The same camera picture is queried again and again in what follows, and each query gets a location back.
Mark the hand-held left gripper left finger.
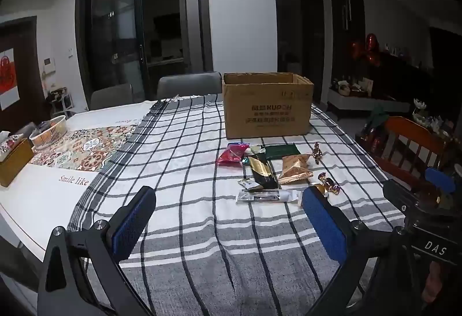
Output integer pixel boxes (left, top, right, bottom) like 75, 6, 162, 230
37, 185, 157, 316

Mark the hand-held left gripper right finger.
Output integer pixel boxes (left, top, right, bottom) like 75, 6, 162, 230
301, 186, 423, 316

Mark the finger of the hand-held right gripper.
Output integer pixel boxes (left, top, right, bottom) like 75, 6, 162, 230
383, 179, 427, 220
424, 167, 457, 195

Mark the red snack packet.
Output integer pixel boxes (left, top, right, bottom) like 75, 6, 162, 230
217, 143, 250, 166

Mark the brown cardboard box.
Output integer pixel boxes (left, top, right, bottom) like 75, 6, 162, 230
221, 72, 314, 140

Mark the brown wooden chair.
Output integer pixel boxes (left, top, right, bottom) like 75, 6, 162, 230
372, 116, 448, 190

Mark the long white snack packet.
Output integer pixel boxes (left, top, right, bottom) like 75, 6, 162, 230
236, 189, 302, 205

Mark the golden brown snack packet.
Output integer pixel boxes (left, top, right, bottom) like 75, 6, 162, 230
278, 154, 314, 185

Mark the white lotus ornament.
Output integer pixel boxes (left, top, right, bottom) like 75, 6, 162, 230
412, 98, 444, 130

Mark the green cloth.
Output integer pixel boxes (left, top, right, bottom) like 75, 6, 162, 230
368, 105, 391, 129

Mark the black and gold snack packet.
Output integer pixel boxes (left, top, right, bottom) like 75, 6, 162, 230
247, 154, 280, 190

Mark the dark green snack packet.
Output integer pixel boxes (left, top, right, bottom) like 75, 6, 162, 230
260, 143, 302, 160

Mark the white patterned tablecloth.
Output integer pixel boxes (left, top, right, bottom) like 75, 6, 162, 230
0, 100, 159, 266

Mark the black and white plaid tablecloth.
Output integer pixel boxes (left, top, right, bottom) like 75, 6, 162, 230
67, 94, 407, 316

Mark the white sideboard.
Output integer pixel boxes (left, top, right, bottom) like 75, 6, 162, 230
327, 87, 412, 122

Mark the white plastic basket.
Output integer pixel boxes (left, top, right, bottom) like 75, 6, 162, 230
29, 115, 68, 149

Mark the grey upholstered chair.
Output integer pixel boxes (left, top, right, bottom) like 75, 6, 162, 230
90, 83, 134, 111
157, 72, 223, 102

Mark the wooden tissue box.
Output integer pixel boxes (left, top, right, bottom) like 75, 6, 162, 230
0, 132, 35, 188

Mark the white storage rack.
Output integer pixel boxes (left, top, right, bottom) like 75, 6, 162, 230
47, 87, 74, 118

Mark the dark interior door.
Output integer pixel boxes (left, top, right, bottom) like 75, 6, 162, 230
301, 0, 325, 104

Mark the dark tall cabinet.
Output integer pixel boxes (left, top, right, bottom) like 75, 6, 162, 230
328, 0, 365, 87

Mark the dark framed sliding glass door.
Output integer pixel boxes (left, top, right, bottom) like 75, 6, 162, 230
76, 0, 213, 111

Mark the red and white wall poster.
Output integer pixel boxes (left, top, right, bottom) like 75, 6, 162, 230
0, 47, 20, 111

